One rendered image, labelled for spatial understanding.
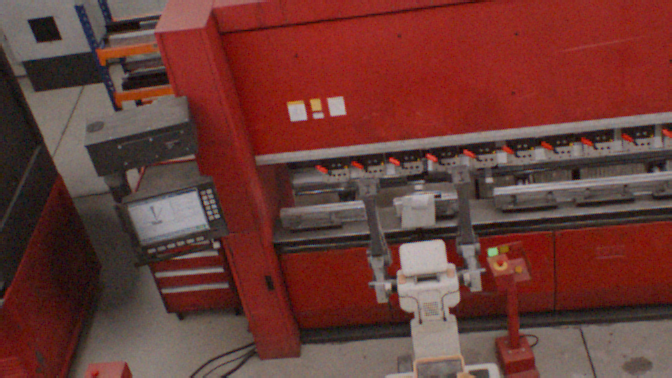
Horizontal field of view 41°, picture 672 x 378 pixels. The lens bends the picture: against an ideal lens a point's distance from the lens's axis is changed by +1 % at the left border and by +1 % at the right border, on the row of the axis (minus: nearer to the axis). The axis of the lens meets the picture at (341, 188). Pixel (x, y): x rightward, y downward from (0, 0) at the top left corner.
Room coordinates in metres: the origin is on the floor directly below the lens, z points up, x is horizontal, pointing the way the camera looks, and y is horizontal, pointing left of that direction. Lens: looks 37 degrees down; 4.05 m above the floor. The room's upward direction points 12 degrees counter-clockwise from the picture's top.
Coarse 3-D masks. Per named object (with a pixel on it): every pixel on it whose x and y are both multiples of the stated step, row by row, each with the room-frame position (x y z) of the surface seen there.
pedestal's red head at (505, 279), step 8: (488, 248) 3.51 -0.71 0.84; (520, 248) 3.51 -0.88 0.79; (488, 256) 3.51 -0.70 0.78; (496, 256) 3.50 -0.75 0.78; (504, 256) 3.49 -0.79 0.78; (488, 264) 3.47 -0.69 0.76; (512, 264) 3.46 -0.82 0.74; (520, 264) 3.45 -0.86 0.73; (528, 264) 3.40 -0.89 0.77; (488, 272) 3.49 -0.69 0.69; (496, 272) 3.38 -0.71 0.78; (504, 272) 3.37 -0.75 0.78; (512, 272) 3.36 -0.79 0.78; (528, 272) 3.40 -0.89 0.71; (496, 280) 3.35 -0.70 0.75; (504, 280) 3.35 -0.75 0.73; (512, 280) 3.36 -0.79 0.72; (520, 280) 3.36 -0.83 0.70; (528, 280) 3.36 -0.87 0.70; (496, 288) 3.35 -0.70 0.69; (504, 288) 3.35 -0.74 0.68
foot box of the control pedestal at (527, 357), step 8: (496, 344) 3.51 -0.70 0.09; (504, 344) 3.46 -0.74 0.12; (528, 344) 3.43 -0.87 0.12; (496, 352) 3.51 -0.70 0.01; (504, 352) 3.41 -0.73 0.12; (520, 352) 3.38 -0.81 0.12; (528, 352) 3.37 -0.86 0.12; (504, 360) 3.35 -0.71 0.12; (512, 360) 3.34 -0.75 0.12; (520, 360) 3.34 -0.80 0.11; (528, 360) 3.34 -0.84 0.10; (504, 368) 3.36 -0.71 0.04; (512, 368) 3.34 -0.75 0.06; (520, 368) 3.34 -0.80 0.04; (528, 368) 3.34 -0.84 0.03; (536, 368) 3.34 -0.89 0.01; (504, 376) 3.33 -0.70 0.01; (512, 376) 3.32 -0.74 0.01; (520, 376) 3.31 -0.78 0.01; (528, 376) 3.30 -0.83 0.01; (536, 376) 3.28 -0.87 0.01
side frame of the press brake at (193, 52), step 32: (192, 0) 4.11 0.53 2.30; (160, 32) 3.83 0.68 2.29; (192, 32) 3.81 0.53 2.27; (192, 64) 3.82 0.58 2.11; (224, 64) 3.93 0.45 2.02; (192, 96) 3.82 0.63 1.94; (224, 96) 3.80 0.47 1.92; (224, 128) 3.81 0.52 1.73; (224, 160) 3.81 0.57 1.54; (224, 192) 3.82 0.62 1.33; (256, 192) 3.86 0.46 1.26; (288, 192) 4.52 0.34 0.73; (256, 224) 3.80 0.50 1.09; (256, 256) 3.81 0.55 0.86; (256, 288) 3.82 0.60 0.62; (256, 320) 3.83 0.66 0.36; (288, 320) 3.80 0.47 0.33; (288, 352) 3.81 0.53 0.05
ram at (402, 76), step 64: (512, 0) 3.75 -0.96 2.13; (576, 0) 3.70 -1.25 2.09; (640, 0) 3.65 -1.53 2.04; (256, 64) 3.98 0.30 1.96; (320, 64) 3.92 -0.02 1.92; (384, 64) 3.86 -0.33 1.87; (448, 64) 3.81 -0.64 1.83; (512, 64) 3.76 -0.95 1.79; (576, 64) 3.70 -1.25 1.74; (640, 64) 3.65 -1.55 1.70; (256, 128) 3.99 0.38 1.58; (320, 128) 3.93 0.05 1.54; (384, 128) 3.87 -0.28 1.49; (448, 128) 3.82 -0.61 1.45; (512, 128) 3.76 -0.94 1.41; (576, 128) 3.70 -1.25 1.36
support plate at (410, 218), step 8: (408, 200) 3.85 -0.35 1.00; (432, 200) 3.81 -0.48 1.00; (408, 208) 3.78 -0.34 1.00; (432, 208) 3.74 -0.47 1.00; (408, 216) 3.72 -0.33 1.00; (416, 216) 3.70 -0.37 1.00; (424, 216) 3.69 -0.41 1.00; (432, 216) 3.67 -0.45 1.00; (408, 224) 3.65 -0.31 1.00; (416, 224) 3.64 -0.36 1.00; (424, 224) 3.62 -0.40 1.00; (432, 224) 3.61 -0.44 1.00
